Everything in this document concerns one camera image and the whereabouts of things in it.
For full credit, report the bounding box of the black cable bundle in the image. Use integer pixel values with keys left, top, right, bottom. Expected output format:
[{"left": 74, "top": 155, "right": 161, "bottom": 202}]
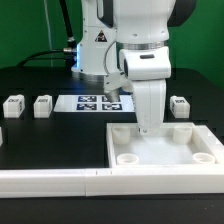
[{"left": 16, "top": 0, "right": 78, "bottom": 69}]

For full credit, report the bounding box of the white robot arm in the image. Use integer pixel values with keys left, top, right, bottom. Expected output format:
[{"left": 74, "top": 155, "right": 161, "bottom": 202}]
[{"left": 72, "top": 0, "right": 197, "bottom": 133}]

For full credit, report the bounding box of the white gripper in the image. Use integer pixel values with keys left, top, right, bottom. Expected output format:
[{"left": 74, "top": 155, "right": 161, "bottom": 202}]
[{"left": 104, "top": 46, "right": 171, "bottom": 134}]

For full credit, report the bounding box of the white block at left edge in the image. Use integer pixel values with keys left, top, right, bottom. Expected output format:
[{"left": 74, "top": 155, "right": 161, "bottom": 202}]
[{"left": 0, "top": 127, "right": 3, "bottom": 147}]

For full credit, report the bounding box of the white sheet with tags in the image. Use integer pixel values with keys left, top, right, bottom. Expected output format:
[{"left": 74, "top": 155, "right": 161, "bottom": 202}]
[{"left": 54, "top": 95, "right": 134, "bottom": 113}]

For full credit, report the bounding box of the white square table top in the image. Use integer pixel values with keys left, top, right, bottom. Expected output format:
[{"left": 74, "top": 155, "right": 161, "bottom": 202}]
[{"left": 106, "top": 123, "right": 224, "bottom": 168}]

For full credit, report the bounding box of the white front obstacle bar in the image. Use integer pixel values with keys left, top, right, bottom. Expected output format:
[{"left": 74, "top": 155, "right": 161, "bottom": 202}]
[{"left": 0, "top": 165, "right": 224, "bottom": 198}]

